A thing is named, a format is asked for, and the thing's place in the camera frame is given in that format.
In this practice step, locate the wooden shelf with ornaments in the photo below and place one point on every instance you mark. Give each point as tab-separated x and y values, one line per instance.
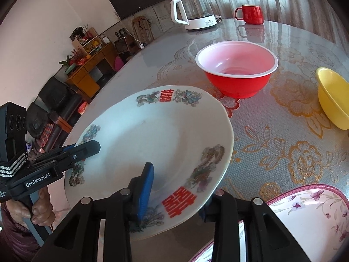
86	42

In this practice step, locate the yellow plastic bowl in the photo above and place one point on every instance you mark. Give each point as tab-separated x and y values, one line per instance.
331	98

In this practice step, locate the white glass kettle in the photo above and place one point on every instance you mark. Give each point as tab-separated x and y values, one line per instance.
196	13

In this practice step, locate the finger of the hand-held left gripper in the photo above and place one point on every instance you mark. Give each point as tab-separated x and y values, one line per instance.
88	146
66	160

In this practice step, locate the wooden chair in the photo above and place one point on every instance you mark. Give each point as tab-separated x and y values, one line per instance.
141	30

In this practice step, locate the white plate with red characters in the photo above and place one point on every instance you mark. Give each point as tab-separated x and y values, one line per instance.
163	142

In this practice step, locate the person's left hand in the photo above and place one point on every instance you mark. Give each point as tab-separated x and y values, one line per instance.
38	207

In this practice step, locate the red plastic bowl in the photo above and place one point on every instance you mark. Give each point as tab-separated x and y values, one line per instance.
237	82

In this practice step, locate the wooden cabinet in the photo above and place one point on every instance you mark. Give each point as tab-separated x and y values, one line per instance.
84	76

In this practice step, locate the floral lace-print tablecloth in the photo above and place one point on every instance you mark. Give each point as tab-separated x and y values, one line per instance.
286	142

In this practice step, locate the pink-rimmed floral plate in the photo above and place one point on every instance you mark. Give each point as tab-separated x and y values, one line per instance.
300	223

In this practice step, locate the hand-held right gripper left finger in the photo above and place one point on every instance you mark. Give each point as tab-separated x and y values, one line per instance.
146	193

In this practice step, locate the red mug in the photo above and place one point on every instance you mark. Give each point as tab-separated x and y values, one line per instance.
252	15

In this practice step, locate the black leather sofa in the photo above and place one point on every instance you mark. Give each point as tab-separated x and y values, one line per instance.
57	95

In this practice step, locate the green potted plant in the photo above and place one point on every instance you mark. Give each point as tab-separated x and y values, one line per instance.
68	65

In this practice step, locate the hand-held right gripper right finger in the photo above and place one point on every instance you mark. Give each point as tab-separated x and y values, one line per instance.
218	206

